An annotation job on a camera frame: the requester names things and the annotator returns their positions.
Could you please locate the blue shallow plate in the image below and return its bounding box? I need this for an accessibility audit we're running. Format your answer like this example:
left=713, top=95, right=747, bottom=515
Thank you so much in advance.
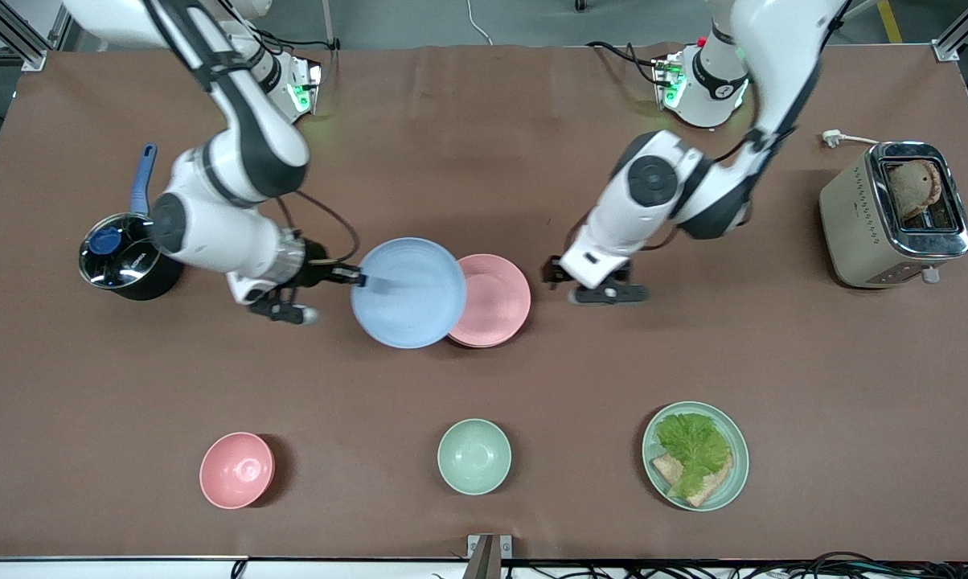
left=350, top=237, right=468, bottom=350

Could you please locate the pink shallow plate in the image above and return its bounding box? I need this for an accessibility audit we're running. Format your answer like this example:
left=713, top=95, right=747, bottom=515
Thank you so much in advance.
left=448, top=254, right=532, bottom=349

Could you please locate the brown table cover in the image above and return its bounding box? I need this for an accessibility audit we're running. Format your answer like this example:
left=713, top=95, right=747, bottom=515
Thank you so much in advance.
left=0, top=44, right=968, bottom=562

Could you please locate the glass lid with blue knob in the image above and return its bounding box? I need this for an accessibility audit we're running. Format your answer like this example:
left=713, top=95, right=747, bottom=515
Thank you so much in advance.
left=78, top=212, right=163, bottom=289

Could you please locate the green small bowl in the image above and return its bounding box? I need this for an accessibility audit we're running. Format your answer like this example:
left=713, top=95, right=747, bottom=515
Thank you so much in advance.
left=437, top=418, right=512, bottom=496

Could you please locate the green lettuce leaf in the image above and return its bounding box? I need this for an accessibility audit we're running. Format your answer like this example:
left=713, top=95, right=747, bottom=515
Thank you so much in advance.
left=654, top=413, right=732, bottom=499

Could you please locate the pink small bowl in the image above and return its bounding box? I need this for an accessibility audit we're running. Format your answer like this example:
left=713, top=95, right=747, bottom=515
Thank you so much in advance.
left=199, top=432, right=276, bottom=510

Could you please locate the brown bread slice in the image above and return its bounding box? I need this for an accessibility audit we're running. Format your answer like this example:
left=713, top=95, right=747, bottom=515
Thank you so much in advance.
left=651, top=452, right=733, bottom=508

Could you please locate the green plate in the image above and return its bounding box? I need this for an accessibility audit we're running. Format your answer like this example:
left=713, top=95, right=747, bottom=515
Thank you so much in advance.
left=642, top=401, right=750, bottom=512

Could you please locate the beige and chrome toaster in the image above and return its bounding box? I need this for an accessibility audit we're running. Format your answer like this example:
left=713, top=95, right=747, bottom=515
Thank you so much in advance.
left=819, top=142, right=968, bottom=290

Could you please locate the brown toast slice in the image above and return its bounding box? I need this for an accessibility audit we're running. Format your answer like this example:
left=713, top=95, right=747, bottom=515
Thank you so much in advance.
left=886, top=159, right=944, bottom=223

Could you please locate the dark pot with blue handle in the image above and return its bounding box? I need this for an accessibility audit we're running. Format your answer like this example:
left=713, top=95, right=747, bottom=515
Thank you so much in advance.
left=78, top=143, right=185, bottom=302

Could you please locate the black right arm base cable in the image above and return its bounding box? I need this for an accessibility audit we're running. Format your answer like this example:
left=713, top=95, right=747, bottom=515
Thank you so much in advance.
left=271, top=36, right=340, bottom=54

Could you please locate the black arm base cable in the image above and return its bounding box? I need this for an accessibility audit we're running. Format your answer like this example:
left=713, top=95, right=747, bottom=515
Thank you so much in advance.
left=587, top=40, right=663, bottom=85
left=271, top=36, right=340, bottom=54

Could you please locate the black left arm base cable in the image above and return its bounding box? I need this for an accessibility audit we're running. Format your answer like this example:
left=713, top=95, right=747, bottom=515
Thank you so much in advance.
left=587, top=40, right=663, bottom=85

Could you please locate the white floor cable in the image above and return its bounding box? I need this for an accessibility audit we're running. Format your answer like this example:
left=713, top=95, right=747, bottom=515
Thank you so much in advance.
left=466, top=0, right=494, bottom=46

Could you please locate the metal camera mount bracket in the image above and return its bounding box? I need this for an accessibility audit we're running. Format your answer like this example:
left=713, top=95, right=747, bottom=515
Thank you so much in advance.
left=466, top=534, right=513, bottom=579

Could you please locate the black cable bundle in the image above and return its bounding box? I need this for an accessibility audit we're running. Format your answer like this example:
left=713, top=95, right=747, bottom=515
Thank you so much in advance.
left=524, top=551, right=968, bottom=579

